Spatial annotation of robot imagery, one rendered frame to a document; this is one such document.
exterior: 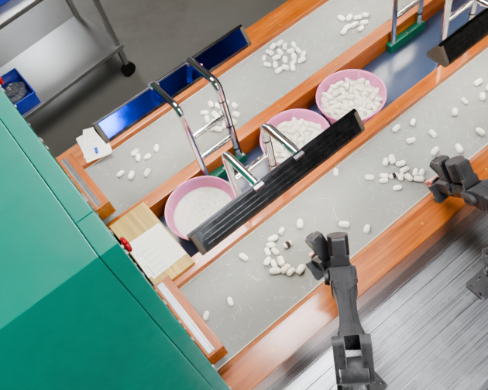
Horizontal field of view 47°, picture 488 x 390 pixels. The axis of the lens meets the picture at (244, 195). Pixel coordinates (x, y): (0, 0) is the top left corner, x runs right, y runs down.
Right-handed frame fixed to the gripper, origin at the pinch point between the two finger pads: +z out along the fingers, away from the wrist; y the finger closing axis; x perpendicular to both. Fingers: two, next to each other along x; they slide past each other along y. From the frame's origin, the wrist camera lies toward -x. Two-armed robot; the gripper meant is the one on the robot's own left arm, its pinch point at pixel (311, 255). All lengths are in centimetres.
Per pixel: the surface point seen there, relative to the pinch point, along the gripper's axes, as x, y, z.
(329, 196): -2.5, -22.8, 20.8
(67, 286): -57, 52, -75
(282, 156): -18, -23, 41
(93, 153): -55, 31, 78
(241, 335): 9.5, 30.8, 6.8
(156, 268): -17, 39, 32
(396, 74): -16, -84, 46
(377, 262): 14.7, -16.1, -3.4
